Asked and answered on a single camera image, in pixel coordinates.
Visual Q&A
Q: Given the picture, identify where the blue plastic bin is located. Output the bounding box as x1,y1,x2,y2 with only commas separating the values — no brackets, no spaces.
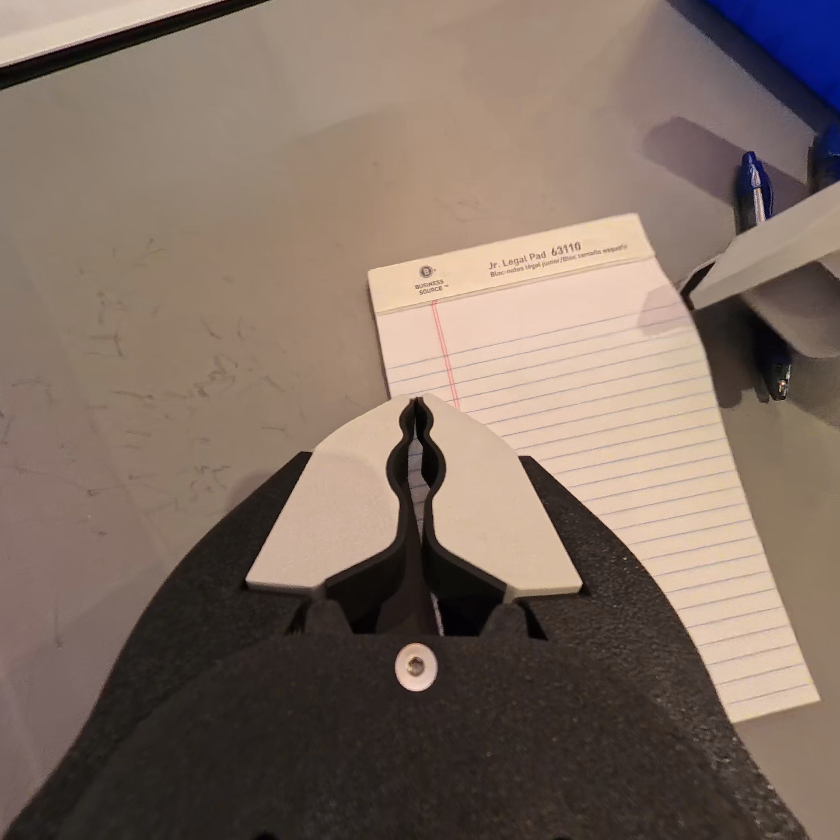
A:
669,0,840,112

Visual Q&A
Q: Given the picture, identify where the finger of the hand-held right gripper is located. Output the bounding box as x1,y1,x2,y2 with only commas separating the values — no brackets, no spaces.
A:
745,258,840,360
679,190,840,311

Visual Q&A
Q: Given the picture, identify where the blue retractable pen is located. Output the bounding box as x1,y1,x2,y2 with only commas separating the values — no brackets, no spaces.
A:
740,151,793,403
810,123,840,194

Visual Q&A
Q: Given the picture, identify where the white lined notepad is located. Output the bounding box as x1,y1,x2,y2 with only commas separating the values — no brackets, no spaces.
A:
367,212,823,725

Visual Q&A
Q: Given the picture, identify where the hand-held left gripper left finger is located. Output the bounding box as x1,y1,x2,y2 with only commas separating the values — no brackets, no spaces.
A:
245,394,420,635

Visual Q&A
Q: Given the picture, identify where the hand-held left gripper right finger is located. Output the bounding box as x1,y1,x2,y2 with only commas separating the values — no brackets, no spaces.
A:
419,393,584,636

